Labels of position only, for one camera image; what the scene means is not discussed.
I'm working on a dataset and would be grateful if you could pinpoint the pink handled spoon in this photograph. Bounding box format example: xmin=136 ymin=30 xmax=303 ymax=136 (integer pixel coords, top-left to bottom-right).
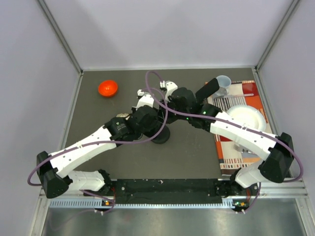
xmin=227 ymin=93 xmax=254 ymax=97

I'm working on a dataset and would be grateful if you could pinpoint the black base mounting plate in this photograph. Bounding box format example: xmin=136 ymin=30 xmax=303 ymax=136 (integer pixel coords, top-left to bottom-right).
xmin=90 ymin=178 xmax=258 ymax=204

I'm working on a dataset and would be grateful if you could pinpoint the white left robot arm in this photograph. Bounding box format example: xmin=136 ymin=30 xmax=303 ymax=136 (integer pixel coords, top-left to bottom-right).
xmin=36 ymin=105 xmax=170 ymax=199

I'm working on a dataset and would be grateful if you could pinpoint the black smartphone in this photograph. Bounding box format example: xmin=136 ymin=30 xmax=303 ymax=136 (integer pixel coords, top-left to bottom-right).
xmin=195 ymin=78 xmax=220 ymax=102

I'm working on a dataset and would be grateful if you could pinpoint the orange bowl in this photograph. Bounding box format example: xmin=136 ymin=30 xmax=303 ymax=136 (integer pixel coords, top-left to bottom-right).
xmin=98 ymin=80 xmax=118 ymax=97

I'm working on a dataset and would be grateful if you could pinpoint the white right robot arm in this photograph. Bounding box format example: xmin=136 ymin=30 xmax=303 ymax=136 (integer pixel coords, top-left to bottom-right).
xmin=163 ymin=83 xmax=294 ymax=188

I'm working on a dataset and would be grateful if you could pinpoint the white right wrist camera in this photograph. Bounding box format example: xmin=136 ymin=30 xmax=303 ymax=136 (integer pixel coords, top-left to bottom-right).
xmin=159 ymin=81 xmax=178 ymax=102

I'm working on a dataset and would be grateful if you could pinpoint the black camera stand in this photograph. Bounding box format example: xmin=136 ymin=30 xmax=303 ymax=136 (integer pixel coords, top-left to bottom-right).
xmin=152 ymin=126 xmax=170 ymax=144

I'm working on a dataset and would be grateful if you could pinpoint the grey slotted cable duct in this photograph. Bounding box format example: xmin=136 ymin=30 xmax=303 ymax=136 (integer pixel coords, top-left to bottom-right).
xmin=49 ymin=198 xmax=246 ymax=209

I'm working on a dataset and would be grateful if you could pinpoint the patterned floral small bowl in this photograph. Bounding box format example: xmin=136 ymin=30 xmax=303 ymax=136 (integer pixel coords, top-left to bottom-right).
xmin=116 ymin=113 xmax=131 ymax=119

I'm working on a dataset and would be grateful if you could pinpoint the white plate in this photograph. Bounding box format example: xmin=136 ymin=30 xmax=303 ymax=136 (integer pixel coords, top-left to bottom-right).
xmin=227 ymin=105 xmax=266 ymax=131

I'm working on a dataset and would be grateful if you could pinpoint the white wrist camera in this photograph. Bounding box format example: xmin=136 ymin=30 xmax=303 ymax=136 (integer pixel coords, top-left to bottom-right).
xmin=159 ymin=81 xmax=178 ymax=102
xmin=136 ymin=89 xmax=155 ymax=110

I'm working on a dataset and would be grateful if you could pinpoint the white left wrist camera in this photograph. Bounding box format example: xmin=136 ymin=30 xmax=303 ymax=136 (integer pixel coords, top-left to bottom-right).
xmin=136 ymin=89 xmax=155 ymax=110

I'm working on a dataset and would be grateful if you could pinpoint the colourful patchwork placemat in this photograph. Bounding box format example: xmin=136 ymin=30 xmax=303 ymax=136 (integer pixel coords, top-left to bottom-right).
xmin=207 ymin=81 xmax=272 ymax=176

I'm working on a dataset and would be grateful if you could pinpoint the light blue ceramic cup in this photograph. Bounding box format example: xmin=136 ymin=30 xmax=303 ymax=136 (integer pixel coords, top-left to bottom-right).
xmin=212 ymin=75 xmax=231 ymax=98

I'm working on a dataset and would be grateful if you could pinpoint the fork with pink handle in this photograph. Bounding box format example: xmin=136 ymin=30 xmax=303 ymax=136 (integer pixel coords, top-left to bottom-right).
xmin=233 ymin=144 xmax=249 ymax=152

